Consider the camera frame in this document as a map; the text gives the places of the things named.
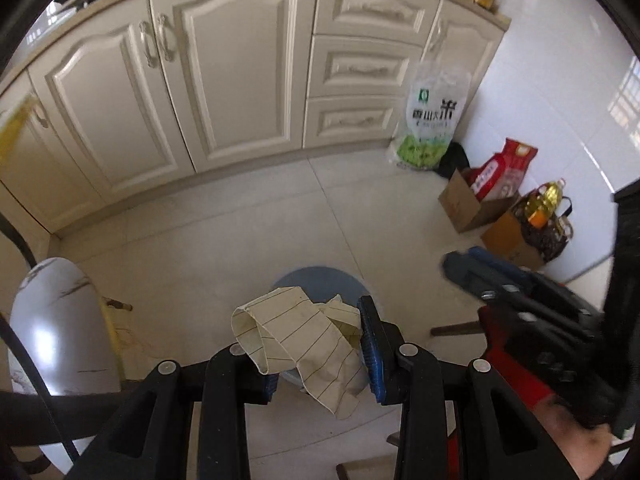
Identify cream cabinet drawer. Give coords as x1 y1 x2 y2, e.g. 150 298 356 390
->
309 35 423 98
302 96 406 150
317 0 441 46

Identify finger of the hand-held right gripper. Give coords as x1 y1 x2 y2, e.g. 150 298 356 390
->
467 246 601 331
442 252 536 331

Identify person's right hand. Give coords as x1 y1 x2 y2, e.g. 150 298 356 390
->
537 397 618 480

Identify open cardboard box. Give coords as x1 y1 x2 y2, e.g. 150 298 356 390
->
438 167 521 233

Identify yellow cooking oil bottle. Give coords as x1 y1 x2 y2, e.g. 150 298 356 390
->
525 178 568 228

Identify black cable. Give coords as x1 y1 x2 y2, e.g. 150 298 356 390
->
0 310 81 461

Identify dark patterned carry bag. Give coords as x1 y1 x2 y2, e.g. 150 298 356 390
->
520 195 575 263

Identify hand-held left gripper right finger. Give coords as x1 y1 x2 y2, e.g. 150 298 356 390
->
356 296 566 480

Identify white and green rice bag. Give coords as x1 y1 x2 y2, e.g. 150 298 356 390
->
389 57 473 171

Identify cream kitchen cabinet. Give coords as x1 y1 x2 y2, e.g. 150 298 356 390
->
0 0 512 236

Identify red and white rice bag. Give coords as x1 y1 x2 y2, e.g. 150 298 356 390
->
467 137 538 201

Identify small cardboard box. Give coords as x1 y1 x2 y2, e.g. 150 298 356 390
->
481 207 546 271

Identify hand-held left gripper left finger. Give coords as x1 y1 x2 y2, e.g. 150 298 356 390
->
75 342 277 480

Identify black plastic bag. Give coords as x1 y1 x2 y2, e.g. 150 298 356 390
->
436 141 471 179

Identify cream striped cloth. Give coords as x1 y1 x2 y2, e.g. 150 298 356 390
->
231 285 368 420

